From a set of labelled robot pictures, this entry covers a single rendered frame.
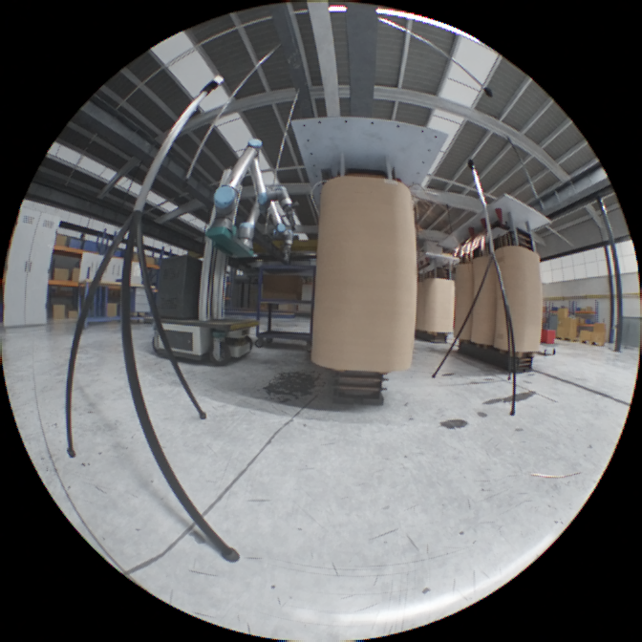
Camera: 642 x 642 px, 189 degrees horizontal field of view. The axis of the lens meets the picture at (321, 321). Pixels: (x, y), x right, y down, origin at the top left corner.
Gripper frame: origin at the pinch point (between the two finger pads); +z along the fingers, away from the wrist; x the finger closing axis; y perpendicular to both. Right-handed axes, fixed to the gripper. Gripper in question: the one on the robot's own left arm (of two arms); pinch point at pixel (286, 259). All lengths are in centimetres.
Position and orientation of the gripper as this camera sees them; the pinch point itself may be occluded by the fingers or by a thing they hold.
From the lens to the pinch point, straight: 221.1
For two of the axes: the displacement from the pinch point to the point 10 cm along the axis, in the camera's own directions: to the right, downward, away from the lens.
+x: 0.5, -0.4, 10.0
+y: 10.0, 0.6, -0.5
